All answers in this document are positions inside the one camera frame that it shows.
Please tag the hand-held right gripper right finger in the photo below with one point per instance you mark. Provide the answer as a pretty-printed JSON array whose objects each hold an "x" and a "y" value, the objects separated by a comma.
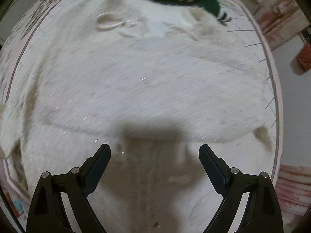
[{"x": 213, "y": 170}]

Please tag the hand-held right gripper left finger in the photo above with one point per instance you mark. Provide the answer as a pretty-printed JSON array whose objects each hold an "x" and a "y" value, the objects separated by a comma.
[{"x": 97, "y": 172}]

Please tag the white towel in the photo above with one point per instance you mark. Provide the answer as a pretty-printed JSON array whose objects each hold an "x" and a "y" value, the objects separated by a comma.
[{"x": 145, "y": 77}]

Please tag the pink striped cloth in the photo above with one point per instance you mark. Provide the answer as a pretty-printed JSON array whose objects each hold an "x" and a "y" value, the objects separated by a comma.
[{"x": 291, "y": 189}]

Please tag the red padded jacket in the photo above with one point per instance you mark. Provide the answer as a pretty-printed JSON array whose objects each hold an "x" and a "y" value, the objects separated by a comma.
[{"x": 303, "y": 57}]

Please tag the white diamond-pattern floral mat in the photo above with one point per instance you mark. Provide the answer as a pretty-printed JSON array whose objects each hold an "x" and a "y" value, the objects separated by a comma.
[{"x": 245, "y": 29}]

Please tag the pink floral curtain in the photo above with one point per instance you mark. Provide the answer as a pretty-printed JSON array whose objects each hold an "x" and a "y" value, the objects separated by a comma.
[{"x": 279, "y": 17}]

